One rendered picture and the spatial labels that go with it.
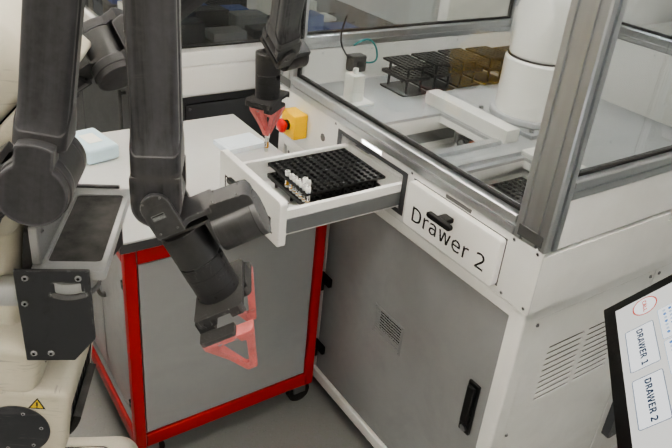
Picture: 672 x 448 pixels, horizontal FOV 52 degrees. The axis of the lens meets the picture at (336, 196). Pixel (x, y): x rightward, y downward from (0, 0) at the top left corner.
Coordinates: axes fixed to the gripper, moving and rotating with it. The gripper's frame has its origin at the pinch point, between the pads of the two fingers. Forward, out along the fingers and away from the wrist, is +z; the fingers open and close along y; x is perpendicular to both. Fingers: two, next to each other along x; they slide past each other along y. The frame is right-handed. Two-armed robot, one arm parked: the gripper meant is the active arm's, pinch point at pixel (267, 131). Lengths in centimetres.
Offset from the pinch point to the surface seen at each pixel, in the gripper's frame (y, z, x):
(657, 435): -60, -7, -88
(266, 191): -19.7, 3.2, -11.2
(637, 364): -46, -5, -86
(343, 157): 10.9, 7.5, -15.6
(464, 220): -7, 4, -51
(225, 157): -9.2, 4.5, 5.8
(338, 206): -8.4, 9.1, -23.3
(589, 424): 17, 70, -90
